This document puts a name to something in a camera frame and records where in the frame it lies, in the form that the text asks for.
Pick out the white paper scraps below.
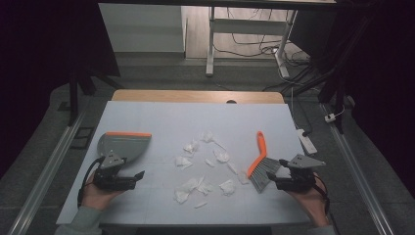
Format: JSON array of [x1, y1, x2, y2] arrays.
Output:
[[173, 130, 251, 210]]

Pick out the orange brush with grey bristles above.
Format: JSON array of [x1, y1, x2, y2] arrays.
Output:
[[246, 130, 282, 194]]

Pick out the wooden table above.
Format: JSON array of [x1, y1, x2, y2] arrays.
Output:
[[112, 89, 286, 105]]

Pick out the white table board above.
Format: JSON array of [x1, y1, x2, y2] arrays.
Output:
[[56, 100, 319, 227]]

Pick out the dark curtain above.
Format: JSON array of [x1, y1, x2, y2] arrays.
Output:
[[326, 0, 415, 189], [0, 0, 121, 179]]

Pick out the grey dustpan with orange edge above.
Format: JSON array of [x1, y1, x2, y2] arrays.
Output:
[[97, 131, 153, 165]]

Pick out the aluminium floor rail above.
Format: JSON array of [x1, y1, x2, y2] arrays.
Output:
[[7, 109, 87, 235], [320, 103, 395, 235]]

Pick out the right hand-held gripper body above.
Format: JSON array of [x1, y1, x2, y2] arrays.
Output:
[[275, 154, 327, 192]]

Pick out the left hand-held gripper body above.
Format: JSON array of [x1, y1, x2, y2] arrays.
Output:
[[93, 150, 138, 192]]

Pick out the white wall panel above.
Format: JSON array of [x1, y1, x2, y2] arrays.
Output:
[[98, 3, 187, 53]]

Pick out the black metal stand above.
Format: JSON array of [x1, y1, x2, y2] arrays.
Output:
[[317, 63, 347, 135], [67, 65, 115, 127]]

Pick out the white power strip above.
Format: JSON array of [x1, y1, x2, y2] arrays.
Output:
[[296, 128, 318, 156]]

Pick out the person's left hand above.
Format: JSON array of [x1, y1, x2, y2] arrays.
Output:
[[81, 172, 123, 210]]

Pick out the person's right hand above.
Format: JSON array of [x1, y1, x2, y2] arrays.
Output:
[[287, 174, 329, 227]]

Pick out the black floor cables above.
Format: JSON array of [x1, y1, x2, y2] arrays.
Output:
[[213, 7, 316, 93]]

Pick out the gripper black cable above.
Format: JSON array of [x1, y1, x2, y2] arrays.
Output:
[[312, 173, 332, 216], [77, 156, 106, 209]]

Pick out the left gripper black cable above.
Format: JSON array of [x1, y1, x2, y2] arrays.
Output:
[[77, 156, 106, 209]]

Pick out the white desk frame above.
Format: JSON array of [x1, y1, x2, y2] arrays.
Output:
[[205, 6, 299, 78]]

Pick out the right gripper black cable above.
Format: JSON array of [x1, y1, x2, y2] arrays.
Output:
[[312, 173, 332, 216]]

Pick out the black floor plate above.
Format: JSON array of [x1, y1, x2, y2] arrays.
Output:
[[69, 126, 96, 151]]

